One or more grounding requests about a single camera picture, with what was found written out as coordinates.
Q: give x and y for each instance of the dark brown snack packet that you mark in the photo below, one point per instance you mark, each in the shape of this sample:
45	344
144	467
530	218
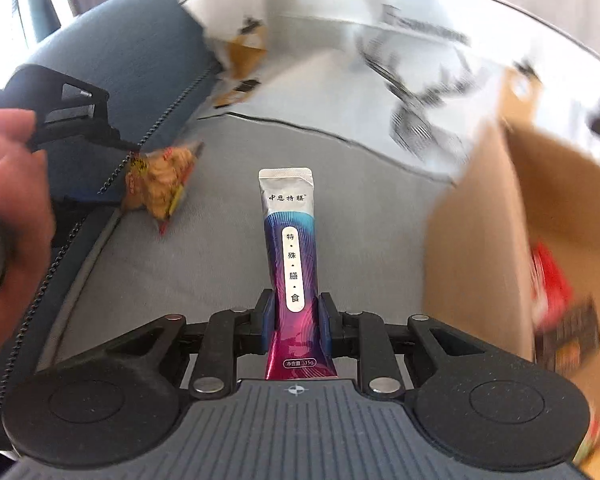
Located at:
567	335

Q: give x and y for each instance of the person's left hand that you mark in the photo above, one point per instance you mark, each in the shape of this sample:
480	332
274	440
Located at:
15	185

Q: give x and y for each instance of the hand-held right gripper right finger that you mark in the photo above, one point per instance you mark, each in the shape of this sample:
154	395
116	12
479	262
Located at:
325	320

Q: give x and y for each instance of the red twin snack packet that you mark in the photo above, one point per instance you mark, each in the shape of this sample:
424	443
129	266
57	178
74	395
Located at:
547	285

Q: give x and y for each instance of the green yellow snack packet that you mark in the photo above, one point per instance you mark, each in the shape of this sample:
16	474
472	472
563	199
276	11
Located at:
587	447

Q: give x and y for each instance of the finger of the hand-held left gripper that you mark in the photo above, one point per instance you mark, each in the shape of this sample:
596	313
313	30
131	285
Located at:
50	85

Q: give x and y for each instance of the purple silver stick sachet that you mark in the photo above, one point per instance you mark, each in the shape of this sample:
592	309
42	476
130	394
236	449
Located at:
290	240

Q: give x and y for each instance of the blue sofa cushion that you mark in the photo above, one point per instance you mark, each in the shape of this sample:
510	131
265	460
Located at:
105	60

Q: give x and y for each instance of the cardboard box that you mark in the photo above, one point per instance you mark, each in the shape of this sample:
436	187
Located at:
470	260

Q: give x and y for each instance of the clear biscuit bag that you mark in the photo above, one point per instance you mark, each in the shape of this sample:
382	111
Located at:
155	180

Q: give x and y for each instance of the grey sofa seat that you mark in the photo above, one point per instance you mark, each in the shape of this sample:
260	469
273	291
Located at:
220	240

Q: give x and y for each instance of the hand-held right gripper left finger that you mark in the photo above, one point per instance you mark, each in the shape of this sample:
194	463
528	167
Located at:
266	317

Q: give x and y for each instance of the white deer print cushion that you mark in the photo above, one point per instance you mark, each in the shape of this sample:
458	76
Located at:
320	60

